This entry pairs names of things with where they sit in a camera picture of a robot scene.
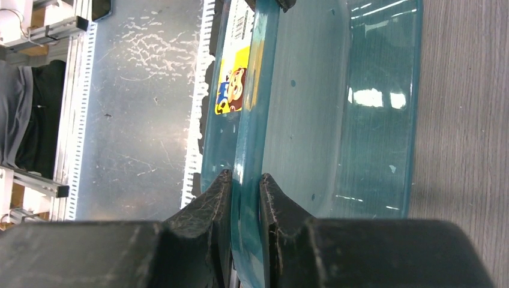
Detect dark cloth bundle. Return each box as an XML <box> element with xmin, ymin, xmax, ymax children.
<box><xmin>1</xmin><ymin>60</ymin><xmax>67</xmax><ymax>179</ymax></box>

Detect aluminium frame profiles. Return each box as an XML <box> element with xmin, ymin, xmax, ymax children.
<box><xmin>1</xmin><ymin>1</ymin><xmax>99</xmax><ymax>229</ymax></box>

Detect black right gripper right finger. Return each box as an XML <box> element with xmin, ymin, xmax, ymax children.
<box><xmin>259</xmin><ymin>173</ymin><xmax>493</xmax><ymax>287</ymax></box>

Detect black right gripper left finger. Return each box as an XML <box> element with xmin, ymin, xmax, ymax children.
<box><xmin>1</xmin><ymin>170</ymin><xmax>233</xmax><ymax>287</ymax></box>

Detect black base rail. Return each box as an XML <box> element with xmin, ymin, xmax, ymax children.
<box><xmin>181</xmin><ymin>0</ymin><xmax>255</xmax><ymax>209</ymax></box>

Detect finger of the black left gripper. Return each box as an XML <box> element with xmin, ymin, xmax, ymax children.
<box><xmin>244</xmin><ymin>0</ymin><xmax>297</xmax><ymax>13</ymax></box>

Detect teal transparent plastic tub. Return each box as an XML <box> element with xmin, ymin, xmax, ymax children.
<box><xmin>200</xmin><ymin>0</ymin><xmax>424</xmax><ymax>288</ymax></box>

